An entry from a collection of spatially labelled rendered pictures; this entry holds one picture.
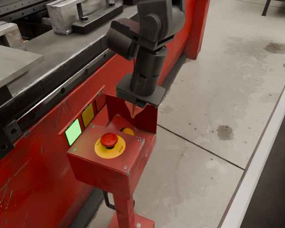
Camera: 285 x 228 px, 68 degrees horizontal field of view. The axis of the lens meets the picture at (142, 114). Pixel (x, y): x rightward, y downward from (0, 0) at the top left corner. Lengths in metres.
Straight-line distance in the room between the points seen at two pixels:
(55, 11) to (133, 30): 0.46
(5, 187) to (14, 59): 0.35
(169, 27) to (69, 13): 0.54
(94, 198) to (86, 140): 0.77
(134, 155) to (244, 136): 1.34
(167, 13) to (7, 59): 0.28
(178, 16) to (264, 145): 0.28
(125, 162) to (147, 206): 0.83
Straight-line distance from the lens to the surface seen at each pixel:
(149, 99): 0.46
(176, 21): 0.39
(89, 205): 1.27
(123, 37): 0.44
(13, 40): 0.70
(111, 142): 0.48
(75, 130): 0.52
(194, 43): 2.53
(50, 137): 0.70
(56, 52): 0.73
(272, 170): 0.18
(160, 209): 1.28
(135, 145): 0.51
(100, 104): 0.59
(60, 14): 0.83
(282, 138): 0.21
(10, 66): 0.41
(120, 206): 0.83
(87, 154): 0.51
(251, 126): 1.85
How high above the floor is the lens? 1.17
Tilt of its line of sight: 42 degrees down
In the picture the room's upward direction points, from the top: straight up
